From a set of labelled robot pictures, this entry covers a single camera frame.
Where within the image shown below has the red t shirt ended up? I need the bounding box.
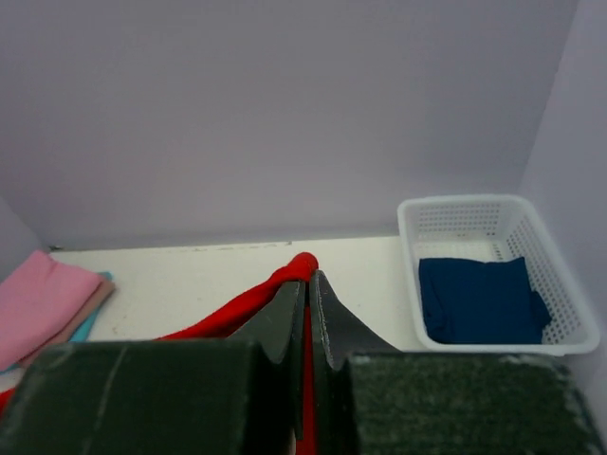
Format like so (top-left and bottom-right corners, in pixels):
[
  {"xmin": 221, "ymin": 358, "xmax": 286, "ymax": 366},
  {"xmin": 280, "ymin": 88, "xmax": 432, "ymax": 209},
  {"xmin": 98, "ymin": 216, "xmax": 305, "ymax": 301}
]
[{"xmin": 1, "ymin": 253, "xmax": 318, "ymax": 454}]

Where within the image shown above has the teal folded t shirt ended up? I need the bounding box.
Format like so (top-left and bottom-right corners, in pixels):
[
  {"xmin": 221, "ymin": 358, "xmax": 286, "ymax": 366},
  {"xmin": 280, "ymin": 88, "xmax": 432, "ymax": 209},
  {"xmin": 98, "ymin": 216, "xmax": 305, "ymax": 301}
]
[{"xmin": 0, "ymin": 270, "xmax": 115, "ymax": 378}]

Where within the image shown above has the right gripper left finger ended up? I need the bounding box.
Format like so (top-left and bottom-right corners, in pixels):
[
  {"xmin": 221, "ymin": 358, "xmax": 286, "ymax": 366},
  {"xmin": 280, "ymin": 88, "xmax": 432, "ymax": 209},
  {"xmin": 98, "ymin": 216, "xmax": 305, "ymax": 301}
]
[{"xmin": 230, "ymin": 281, "xmax": 306, "ymax": 439}]

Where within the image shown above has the pink folded t shirt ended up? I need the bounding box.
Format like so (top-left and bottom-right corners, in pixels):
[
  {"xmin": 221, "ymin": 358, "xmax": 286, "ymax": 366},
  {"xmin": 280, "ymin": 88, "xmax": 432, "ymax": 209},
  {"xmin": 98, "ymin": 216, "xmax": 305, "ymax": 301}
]
[{"xmin": 1, "ymin": 250, "xmax": 104, "ymax": 371}]

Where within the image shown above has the white plastic basket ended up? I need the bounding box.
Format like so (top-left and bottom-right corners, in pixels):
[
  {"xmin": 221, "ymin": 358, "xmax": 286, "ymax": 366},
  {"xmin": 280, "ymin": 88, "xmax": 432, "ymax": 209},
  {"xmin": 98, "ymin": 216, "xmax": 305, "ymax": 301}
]
[{"xmin": 397, "ymin": 194, "xmax": 600, "ymax": 356}]

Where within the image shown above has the beige folded t shirt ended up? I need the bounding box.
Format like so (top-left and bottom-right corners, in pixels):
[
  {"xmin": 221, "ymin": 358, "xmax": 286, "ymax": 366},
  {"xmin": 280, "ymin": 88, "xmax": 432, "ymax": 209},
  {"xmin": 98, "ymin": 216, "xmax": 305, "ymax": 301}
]
[{"xmin": 18, "ymin": 279, "xmax": 117, "ymax": 369}]

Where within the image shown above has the blue t shirt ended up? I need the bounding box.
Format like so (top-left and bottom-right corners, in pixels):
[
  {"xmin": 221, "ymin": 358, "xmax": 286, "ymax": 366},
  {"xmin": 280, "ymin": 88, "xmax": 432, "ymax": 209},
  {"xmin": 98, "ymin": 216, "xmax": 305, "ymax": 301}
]
[{"xmin": 418, "ymin": 257, "xmax": 552, "ymax": 345}]

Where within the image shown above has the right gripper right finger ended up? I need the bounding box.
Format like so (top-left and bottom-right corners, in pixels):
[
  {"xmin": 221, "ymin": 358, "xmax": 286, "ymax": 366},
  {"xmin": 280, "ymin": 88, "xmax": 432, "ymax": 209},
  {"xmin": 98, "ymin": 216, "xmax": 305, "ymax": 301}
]
[{"xmin": 309, "ymin": 270, "xmax": 397, "ymax": 454}]

